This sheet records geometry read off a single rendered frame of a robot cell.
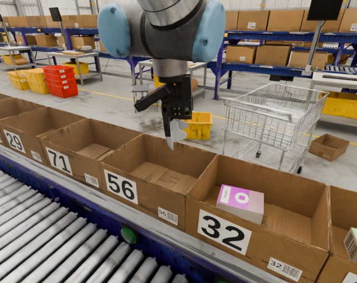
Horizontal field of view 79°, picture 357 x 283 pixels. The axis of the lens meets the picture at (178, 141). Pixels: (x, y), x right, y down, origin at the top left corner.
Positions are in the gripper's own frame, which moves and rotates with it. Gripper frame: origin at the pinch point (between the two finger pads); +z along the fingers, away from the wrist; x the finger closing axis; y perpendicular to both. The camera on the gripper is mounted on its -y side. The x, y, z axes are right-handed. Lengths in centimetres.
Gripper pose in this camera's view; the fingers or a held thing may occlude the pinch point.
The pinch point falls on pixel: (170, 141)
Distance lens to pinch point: 67.2
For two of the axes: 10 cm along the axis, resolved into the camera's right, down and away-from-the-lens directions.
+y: 9.9, -0.2, -1.4
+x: 1.2, -4.9, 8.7
